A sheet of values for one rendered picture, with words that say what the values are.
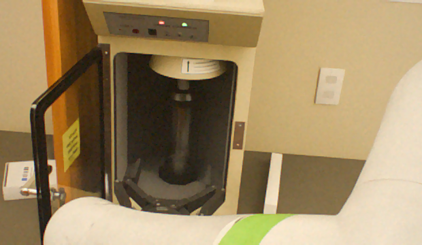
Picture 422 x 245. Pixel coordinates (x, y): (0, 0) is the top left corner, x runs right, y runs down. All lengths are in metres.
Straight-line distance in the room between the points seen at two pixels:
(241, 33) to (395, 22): 0.67
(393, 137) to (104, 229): 0.32
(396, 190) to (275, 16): 1.20
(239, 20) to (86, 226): 0.51
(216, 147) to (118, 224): 0.82
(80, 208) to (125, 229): 0.12
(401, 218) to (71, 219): 0.41
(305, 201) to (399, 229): 1.13
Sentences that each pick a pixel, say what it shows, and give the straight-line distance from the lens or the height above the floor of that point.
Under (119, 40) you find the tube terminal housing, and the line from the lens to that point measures 1.11.
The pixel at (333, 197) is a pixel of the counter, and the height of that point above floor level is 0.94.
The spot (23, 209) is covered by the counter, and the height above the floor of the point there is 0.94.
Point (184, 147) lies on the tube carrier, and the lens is 1.27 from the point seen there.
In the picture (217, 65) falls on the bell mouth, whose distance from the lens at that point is 1.16.
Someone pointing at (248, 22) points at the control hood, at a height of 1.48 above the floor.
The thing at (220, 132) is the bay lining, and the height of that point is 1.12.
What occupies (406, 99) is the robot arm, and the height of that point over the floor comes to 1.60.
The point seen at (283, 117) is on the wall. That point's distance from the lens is 1.64.
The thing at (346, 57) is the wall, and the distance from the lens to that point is 1.59.
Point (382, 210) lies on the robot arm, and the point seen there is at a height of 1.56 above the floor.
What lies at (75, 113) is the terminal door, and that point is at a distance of 1.01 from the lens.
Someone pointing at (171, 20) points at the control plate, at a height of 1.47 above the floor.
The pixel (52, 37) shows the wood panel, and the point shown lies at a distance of 1.05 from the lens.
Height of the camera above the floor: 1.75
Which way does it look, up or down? 27 degrees down
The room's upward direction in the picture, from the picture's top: 5 degrees clockwise
